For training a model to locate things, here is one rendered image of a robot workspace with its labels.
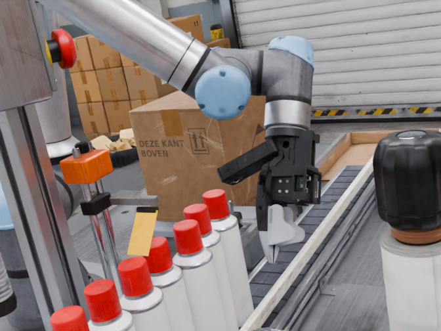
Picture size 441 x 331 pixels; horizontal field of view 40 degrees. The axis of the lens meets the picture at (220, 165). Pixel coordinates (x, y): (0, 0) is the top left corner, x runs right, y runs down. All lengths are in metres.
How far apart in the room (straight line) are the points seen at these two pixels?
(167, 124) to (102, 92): 3.41
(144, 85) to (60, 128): 3.36
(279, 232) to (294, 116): 0.18
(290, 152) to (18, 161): 0.44
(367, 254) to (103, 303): 0.65
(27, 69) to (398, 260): 0.41
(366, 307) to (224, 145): 0.50
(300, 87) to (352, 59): 4.24
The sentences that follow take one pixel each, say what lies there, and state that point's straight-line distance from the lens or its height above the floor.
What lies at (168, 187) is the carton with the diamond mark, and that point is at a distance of 1.37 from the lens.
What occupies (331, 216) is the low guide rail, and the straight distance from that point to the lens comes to 1.13.
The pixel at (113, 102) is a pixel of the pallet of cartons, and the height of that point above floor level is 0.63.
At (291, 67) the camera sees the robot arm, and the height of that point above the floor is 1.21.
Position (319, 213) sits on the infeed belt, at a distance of 1.24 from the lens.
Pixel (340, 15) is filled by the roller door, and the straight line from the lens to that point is 5.17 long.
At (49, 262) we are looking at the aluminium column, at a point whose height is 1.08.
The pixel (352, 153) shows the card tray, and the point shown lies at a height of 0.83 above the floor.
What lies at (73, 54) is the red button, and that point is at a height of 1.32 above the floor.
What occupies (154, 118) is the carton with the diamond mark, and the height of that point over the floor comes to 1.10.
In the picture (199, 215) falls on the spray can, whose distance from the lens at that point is 0.78.
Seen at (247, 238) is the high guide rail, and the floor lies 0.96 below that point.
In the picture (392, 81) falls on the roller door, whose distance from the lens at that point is 5.12.
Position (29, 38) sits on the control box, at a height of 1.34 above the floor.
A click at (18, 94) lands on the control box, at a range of 0.57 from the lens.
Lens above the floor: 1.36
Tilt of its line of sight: 17 degrees down
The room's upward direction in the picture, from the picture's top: 11 degrees counter-clockwise
